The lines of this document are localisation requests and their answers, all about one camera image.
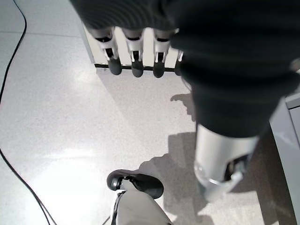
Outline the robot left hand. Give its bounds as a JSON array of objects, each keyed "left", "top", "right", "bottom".
[{"left": 69, "top": 0, "right": 300, "bottom": 202}]

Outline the white medical cart body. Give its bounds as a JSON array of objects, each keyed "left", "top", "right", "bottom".
[{"left": 269, "top": 92, "right": 300, "bottom": 225}]

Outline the black robot left foot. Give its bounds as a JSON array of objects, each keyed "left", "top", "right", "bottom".
[{"left": 106, "top": 170, "right": 164, "bottom": 200}]

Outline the silver robot left leg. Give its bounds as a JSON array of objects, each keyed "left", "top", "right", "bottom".
[{"left": 110, "top": 187, "right": 174, "bottom": 225}]

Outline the thick black floor cable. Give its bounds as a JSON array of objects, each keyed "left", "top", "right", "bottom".
[{"left": 0, "top": 0, "right": 57, "bottom": 225}]

